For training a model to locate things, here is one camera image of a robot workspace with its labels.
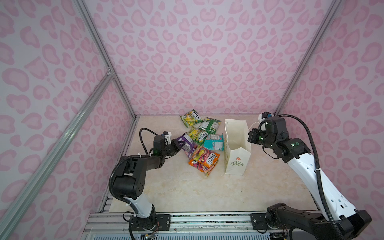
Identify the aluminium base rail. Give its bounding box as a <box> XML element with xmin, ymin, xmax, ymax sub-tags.
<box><xmin>80</xmin><ymin>211</ymin><xmax>346</xmax><ymax>240</ymax></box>

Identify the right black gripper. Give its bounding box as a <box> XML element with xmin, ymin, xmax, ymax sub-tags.
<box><xmin>245</xmin><ymin>127</ymin><xmax>277</xmax><ymax>150</ymax></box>

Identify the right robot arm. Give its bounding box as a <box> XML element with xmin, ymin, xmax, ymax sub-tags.
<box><xmin>248</xmin><ymin>112</ymin><xmax>372</xmax><ymax>240</ymax></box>

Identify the orange fox's fruit bag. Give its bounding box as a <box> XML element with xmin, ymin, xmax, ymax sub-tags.
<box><xmin>189</xmin><ymin>146</ymin><xmax>220</xmax><ymax>171</ymax></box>
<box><xmin>189</xmin><ymin>160</ymin><xmax>218</xmax><ymax>177</ymax></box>

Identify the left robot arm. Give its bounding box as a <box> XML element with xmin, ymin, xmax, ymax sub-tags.
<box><xmin>108</xmin><ymin>136</ymin><xmax>186</xmax><ymax>231</ymax></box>

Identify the orange Fox's fruit bag bottom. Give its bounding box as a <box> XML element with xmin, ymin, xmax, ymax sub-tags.
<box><xmin>189</xmin><ymin>160</ymin><xmax>218</xmax><ymax>177</ymax></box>

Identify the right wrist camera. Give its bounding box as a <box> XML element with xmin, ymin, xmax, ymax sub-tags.
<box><xmin>260</xmin><ymin>112</ymin><xmax>275</xmax><ymax>120</ymax></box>

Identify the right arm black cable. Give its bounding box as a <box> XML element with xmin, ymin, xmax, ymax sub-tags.
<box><xmin>277</xmin><ymin>114</ymin><xmax>346</xmax><ymax>240</ymax></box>

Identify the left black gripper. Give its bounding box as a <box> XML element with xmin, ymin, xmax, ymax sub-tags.
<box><xmin>161</xmin><ymin>139</ymin><xmax>185</xmax><ymax>158</ymax></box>

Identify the yellow green Fox's bag far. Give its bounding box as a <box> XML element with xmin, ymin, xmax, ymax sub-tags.
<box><xmin>180</xmin><ymin>110</ymin><xmax>203</xmax><ymax>128</ymax></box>

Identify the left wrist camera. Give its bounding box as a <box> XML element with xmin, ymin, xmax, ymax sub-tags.
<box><xmin>154</xmin><ymin>132</ymin><xmax>172</xmax><ymax>151</ymax></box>

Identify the teal white snack bag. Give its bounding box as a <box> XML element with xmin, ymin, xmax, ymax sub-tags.
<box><xmin>204</xmin><ymin>135</ymin><xmax>225</xmax><ymax>151</ymax></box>

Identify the orange Fox's fruit bag top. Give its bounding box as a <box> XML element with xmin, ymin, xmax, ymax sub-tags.
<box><xmin>189</xmin><ymin>146</ymin><xmax>220</xmax><ymax>171</ymax></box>

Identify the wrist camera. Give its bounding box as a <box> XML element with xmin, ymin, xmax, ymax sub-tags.
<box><xmin>154</xmin><ymin>132</ymin><xmax>172</xmax><ymax>151</ymax></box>
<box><xmin>260</xmin><ymin>112</ymin><xmax>275</xmax><ymax>120</ymax></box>

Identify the white paper bag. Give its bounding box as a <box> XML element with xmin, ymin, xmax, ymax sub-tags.
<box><xmin>224</xmin><ymin>119</ymin><xmax>252</xmax><ymax>176</ymax></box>

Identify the green yellow Fox's bag rear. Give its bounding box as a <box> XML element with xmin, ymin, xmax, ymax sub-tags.
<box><xmin>188</xmin><ymin>127</ymin><xmax>208</xmax><ymax>146</ymax></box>

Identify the green white snack bag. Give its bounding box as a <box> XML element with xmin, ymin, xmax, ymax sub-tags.
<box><xmin>199</xmin><ymin>118</ymin><xmax>222</xmax><ymax>135</ymax></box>

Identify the purple Fox's berries bag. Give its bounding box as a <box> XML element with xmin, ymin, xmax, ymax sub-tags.
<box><xmin>177</xmin><ymin>132</ymin><xmax>198</xmax><ymax>159</ymax></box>

